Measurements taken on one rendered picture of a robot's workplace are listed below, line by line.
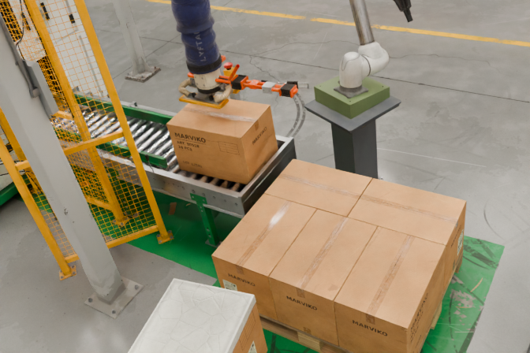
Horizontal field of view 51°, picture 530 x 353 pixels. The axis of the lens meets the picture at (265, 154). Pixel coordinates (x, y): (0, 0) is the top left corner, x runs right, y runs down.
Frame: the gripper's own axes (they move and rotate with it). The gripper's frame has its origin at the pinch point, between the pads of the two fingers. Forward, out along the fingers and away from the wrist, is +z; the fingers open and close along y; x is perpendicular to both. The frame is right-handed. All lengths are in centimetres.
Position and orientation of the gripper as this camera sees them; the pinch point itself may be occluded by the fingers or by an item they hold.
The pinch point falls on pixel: (408, 16)
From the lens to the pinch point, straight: 345.8
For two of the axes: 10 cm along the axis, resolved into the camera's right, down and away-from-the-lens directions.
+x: 8.3, -3.7, 4.3
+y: 4.2, -1.0, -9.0
